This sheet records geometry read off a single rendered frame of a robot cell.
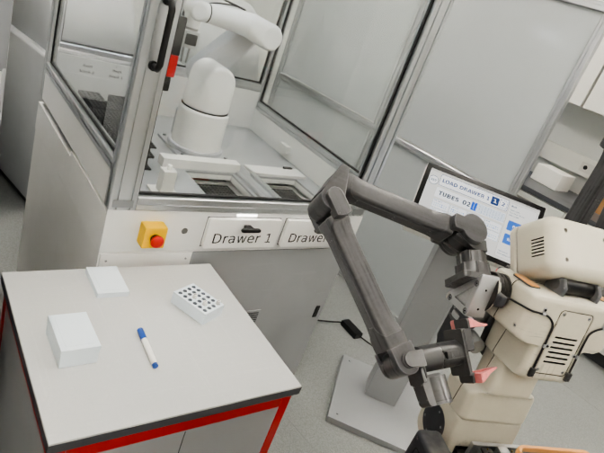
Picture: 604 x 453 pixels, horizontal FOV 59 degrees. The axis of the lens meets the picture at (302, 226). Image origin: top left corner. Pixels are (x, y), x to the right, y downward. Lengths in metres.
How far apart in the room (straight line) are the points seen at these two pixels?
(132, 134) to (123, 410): 0.70
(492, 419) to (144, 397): 0.91
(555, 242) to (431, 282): 1.10
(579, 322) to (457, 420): 0.41
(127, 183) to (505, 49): 2.20
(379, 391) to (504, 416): 1.18
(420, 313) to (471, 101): 1.30
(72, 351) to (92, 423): 0.17
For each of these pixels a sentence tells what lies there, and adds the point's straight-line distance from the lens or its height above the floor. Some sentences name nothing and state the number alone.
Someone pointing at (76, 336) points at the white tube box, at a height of 0.81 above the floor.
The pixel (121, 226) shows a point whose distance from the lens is 1.64.
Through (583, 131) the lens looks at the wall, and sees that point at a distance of 5.02.
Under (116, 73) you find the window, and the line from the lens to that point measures 1.64.
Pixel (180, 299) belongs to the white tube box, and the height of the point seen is 0.79.
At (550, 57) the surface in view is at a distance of 3.04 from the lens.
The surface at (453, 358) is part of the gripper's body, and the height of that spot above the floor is 1.08.
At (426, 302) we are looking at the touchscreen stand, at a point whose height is 0.63.
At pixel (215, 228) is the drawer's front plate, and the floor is 0.89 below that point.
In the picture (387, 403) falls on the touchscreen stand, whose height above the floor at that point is 0.05.
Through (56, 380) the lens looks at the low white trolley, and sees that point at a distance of 1.31.
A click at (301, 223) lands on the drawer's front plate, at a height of 0.92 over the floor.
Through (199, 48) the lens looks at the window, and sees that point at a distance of 1.52.
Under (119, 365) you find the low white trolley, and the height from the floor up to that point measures 0.76.
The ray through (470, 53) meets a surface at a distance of 3.23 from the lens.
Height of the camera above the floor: 1.67
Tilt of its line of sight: 23 degrees down
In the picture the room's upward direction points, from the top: 21 degrees clockwise
